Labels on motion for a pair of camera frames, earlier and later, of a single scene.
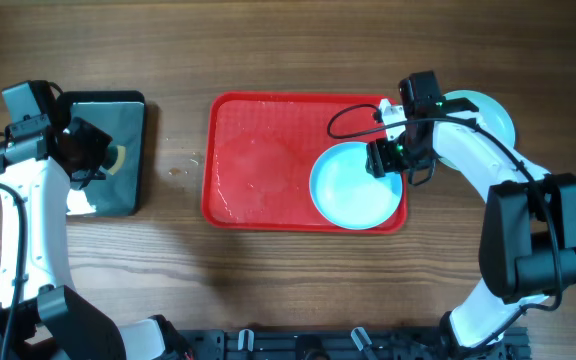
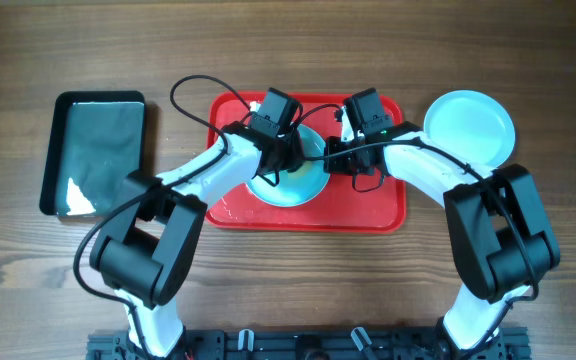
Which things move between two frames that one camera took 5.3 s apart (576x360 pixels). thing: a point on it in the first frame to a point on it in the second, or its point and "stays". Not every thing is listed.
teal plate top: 490,117 stays
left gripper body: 94,146 to 285,155
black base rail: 341,344 stays
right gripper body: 399,155 to 347,164
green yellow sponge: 115,158 to 302,171
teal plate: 347,193 to 303,185
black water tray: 122,115 stays
